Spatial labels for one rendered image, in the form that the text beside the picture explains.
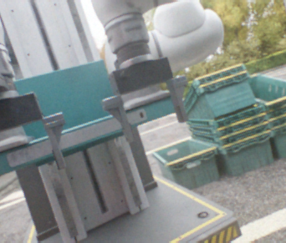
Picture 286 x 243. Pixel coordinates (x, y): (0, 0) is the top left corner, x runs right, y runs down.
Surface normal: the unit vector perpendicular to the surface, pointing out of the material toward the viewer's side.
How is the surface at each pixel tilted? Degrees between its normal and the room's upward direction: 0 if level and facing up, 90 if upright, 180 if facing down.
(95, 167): 90
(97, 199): 90
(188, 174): 96
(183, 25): 97
